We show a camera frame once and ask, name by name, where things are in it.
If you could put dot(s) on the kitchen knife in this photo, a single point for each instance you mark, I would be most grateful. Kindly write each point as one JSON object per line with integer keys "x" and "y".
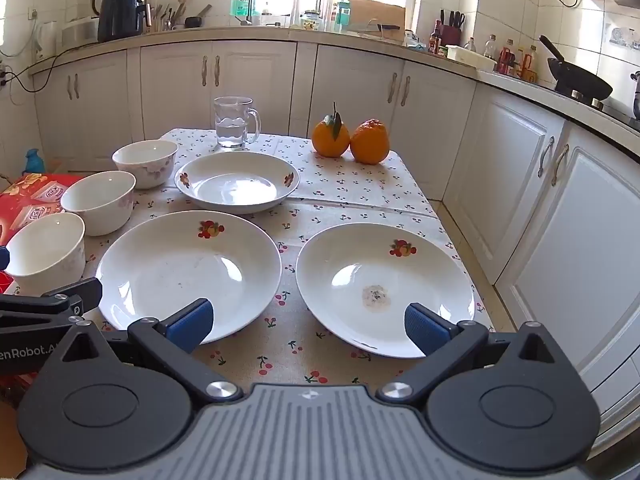
{"x": 387, "y": 26}

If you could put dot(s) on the red sauce bottle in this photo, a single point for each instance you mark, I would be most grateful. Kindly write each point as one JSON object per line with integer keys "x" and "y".
{"x": 506, "y": 60}

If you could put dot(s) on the kitchen countertop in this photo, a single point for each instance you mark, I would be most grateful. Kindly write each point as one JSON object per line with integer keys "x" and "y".
{"x": 225, "y": 32}

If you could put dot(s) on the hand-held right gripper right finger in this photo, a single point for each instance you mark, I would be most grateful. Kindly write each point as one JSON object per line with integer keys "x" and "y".
{"x": 425, "y": 327}

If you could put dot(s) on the glass mug with water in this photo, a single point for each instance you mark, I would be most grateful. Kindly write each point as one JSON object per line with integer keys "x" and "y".
{"x": 232, "y": 125}

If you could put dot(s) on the green detergent bottle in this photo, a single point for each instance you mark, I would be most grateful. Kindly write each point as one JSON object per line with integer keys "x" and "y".
{"x": 239, "y": 7}

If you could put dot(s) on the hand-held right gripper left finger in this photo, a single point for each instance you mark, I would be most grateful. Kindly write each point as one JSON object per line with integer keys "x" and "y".
{"x": 192, "y": 322}

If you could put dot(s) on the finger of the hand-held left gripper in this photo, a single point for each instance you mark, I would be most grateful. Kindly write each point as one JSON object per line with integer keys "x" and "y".
{"x": 75, "y": 292}
{"x": 4, "y": 259}

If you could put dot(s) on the orange with leaf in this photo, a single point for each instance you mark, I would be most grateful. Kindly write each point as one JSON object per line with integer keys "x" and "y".
{"x": 327, "y": 140}

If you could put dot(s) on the white rice cooker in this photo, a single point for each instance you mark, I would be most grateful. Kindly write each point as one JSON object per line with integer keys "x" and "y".
{"x": 80, "y": 32}

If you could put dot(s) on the clear plastic bottle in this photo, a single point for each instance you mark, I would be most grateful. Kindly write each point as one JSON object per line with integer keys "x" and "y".
{"x": 490, "y": 47}

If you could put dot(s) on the bumpy orange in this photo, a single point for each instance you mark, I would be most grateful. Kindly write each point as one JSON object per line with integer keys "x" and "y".
{"x": 370, "y": 142}

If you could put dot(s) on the dark soy sauce bottle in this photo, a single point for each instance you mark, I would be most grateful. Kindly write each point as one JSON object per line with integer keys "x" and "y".
{"x": 435, "y": 40}

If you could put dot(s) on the small white-cap bottle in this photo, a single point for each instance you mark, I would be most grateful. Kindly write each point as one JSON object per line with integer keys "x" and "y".
{"x": 469, "y": 46}

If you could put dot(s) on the metal faucet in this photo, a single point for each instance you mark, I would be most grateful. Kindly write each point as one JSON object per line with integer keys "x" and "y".
{"x": 248, "y": 10}

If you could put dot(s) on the gas stove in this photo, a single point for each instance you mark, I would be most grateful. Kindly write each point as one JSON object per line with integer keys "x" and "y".
{"x": 610, "y": 107}

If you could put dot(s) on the teal plastic bottle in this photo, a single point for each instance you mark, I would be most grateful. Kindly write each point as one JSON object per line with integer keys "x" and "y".
{"x": 34, "y": 162}

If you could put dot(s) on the white plastic container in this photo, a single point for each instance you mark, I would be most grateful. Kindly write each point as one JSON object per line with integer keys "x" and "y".
{"x": 470, "y": 57}

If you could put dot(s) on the white kitchen cabinets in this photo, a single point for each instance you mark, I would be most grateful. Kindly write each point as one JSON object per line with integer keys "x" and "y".
{"x": 250, "y": 85}

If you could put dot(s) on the black air fryer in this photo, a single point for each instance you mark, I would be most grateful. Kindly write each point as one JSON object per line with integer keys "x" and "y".
{"x": 120, "y": 12}

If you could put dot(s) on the glass jar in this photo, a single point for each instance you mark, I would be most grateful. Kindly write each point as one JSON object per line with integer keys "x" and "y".
{"x": 310, "y": 21}

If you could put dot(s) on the teal water bottle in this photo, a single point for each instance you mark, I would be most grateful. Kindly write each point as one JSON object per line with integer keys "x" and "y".
{"x": 343, "y": 15}

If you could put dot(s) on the wooden cutting board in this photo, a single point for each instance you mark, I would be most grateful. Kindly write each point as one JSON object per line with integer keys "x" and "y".
{"x": 375, "y": 10}

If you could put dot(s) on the small black pan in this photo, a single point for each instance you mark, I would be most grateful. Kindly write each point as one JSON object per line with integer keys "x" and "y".
{"x": 192, "y": 21}

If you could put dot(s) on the black wok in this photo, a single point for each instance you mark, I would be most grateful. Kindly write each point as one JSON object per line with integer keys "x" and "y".
{"x": 580, "y": 80}

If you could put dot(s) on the white fruit-print plate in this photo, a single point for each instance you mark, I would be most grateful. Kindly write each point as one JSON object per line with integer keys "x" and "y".
{"x": 350, "y": 260}
{"x": 235, "y": 185}
{"x": 175, "y": 270}

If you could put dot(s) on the blue white plastic packet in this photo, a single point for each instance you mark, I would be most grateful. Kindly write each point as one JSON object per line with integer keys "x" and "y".
{"x": 415, "y": 40}

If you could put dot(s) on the steel pot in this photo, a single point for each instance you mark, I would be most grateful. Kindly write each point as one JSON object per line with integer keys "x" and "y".
{"x": 636, "y": 100}

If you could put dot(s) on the wall sticker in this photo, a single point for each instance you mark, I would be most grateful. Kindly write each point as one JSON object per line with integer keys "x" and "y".
{"x": 622, "y": 37}

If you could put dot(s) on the cherry-print tablecloth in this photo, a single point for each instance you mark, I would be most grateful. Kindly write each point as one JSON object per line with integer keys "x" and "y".
{"x": 350, "y": 195}

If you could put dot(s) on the cooking oil bottle orange label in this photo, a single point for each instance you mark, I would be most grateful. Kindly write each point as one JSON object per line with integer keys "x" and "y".
{"x": 530, "y": 65}

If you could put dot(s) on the dark red knife block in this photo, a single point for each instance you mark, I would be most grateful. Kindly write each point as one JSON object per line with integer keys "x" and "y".
{"x": 451, "y": 34}

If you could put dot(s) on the utensil holder with utensils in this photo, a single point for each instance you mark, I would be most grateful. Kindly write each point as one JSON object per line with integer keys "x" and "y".
{"x": 167, "y": 17}

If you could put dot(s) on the red cardboard box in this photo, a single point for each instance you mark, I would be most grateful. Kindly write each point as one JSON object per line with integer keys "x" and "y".
{"x": 30, "y": 195}

